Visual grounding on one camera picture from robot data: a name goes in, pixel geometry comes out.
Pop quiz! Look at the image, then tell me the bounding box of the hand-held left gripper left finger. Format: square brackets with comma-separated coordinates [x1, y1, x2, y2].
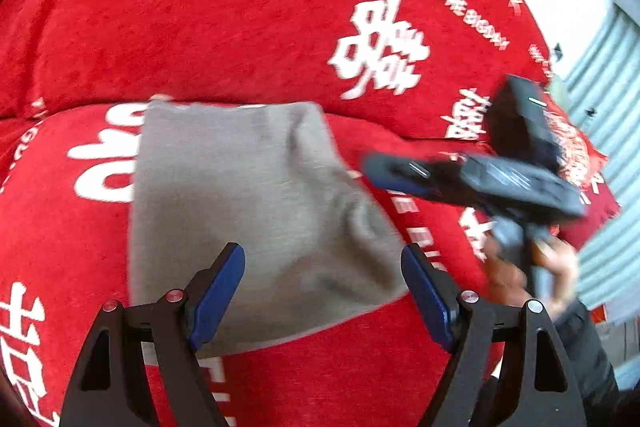
[59, 243, 247, 427]

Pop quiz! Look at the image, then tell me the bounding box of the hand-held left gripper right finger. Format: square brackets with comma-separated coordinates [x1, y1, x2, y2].
[401, 243, 588, 427]

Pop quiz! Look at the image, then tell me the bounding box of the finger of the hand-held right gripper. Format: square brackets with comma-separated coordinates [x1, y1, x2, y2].
[361, 152, 442, 202]

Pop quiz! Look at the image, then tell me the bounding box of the grey knit cloth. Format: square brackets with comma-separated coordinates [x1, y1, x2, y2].
[126, 99, 408, 365]

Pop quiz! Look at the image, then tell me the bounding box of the person's right forearm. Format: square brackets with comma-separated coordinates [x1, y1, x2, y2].
[552, 299, 622, 427]

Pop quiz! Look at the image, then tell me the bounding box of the person's right hand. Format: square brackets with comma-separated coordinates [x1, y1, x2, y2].
[481, 234, 581, 314]

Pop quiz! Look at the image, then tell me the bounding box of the pale green corrugated shutter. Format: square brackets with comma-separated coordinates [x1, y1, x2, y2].
[562, 7, 640, 310]

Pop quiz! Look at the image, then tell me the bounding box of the red printed blanket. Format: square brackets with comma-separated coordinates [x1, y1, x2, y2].
[0, 0, 622, 427]

